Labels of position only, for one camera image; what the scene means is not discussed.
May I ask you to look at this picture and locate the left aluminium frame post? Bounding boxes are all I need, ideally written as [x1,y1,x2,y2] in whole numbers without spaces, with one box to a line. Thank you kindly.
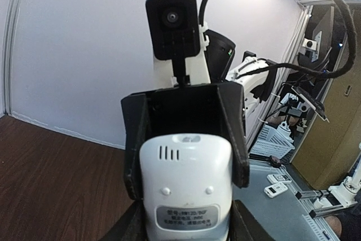
[1,0,21,115]

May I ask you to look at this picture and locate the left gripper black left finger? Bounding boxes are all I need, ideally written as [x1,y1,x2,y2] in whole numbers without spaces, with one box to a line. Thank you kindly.
[101,201,147,241]

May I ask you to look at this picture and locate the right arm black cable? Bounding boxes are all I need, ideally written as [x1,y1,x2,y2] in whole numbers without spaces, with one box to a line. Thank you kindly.
[200,0,356,103]

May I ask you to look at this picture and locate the small white device background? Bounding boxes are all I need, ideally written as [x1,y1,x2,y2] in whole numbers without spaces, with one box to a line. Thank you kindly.
[264,183,288,198]

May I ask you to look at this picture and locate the white remote control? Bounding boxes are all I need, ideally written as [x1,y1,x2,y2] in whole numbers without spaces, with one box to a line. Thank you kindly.
[139,134,232,240]

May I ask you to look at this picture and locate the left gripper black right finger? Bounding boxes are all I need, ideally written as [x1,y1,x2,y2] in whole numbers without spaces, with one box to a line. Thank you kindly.
[228,200,267,240]

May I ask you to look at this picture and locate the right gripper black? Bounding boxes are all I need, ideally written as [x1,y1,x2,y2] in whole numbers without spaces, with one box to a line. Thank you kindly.
[121,82,250,200]

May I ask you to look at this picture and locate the yellow wooden cabinet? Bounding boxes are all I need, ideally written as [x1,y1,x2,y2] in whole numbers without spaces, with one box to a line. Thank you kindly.
[290,68,361,191]

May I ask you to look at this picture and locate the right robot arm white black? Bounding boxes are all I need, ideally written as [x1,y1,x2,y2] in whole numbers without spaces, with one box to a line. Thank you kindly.
[121,30,277,200]

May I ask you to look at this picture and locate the white plastic basket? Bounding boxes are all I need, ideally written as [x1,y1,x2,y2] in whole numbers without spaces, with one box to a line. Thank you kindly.
[250,122,295,159]

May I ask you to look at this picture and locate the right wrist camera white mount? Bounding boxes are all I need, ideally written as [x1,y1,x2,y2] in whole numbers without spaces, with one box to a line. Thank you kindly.
[145,0,212,88]

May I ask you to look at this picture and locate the human operator dark clothes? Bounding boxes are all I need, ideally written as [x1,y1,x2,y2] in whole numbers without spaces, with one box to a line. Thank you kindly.
[325,207,360,241]

